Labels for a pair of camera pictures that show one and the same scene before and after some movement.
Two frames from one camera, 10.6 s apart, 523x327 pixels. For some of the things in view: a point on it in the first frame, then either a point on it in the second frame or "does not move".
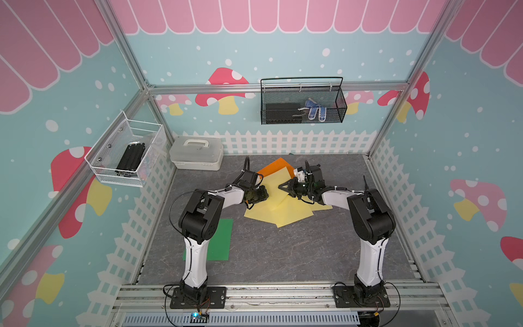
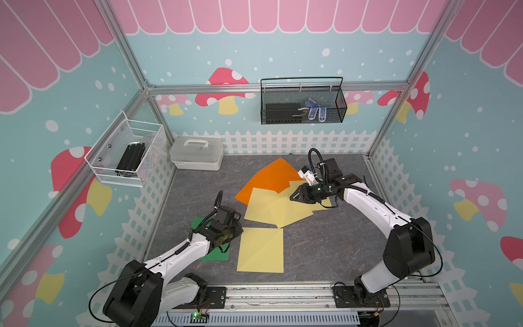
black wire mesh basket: (302, 105) does not move
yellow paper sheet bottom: (281, 210) does not move
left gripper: (263, 195) → (238, 229)
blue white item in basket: (313, 107) does not move
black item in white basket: (130, 159) does not move
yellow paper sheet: (272, 182) → (261, 249)
